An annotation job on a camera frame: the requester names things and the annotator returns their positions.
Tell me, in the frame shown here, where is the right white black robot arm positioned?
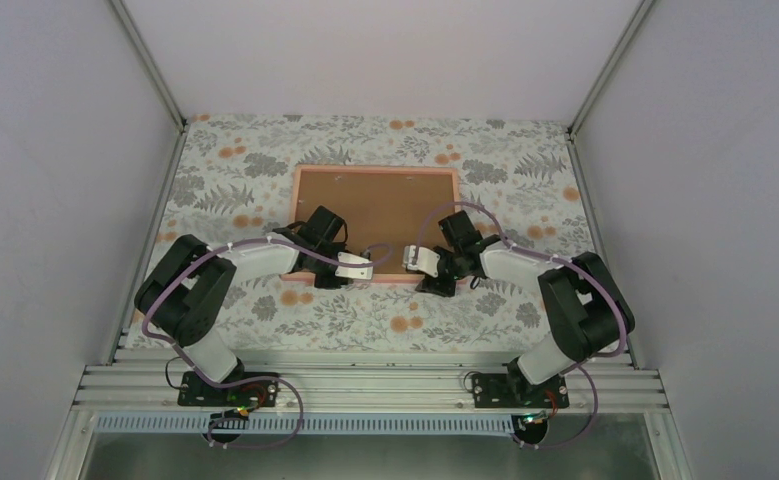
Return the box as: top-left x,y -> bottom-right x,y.
402,211 -> 635,407

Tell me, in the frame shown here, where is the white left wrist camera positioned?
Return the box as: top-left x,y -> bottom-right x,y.
335,252 -> 373,281

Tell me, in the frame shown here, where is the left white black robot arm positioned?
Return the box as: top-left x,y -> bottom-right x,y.
134,206 -> 373,405

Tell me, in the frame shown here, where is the brown cardboard backing board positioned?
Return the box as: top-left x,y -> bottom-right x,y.
294,169 -> 458,276

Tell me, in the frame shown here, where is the pink wooden picture frame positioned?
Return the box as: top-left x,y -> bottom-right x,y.
280,164 -> 463,286

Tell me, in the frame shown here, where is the grey slotted cable duct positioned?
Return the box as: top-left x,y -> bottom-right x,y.
94,412 -> 514,436

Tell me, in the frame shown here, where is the aluminium mounting rail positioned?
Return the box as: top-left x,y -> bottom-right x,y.
73,349 -> 669,414

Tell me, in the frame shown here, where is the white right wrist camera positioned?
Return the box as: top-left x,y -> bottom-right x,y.
402,245 -> 441,278

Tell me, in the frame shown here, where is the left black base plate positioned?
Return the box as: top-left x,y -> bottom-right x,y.
177,372 -> 280,409

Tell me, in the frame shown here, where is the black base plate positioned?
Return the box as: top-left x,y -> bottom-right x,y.
463,371 -> 570,409
177,372 -> 280,409

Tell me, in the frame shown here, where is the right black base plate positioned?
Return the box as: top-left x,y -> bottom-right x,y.
463,371 -> 570,409

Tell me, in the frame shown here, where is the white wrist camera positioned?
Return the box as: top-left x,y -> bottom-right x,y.
335,252 -> 373,281
402,245 -> 441,278

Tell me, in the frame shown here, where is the floral patterned table mat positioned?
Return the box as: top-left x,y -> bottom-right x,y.
153,114 -> 593,352

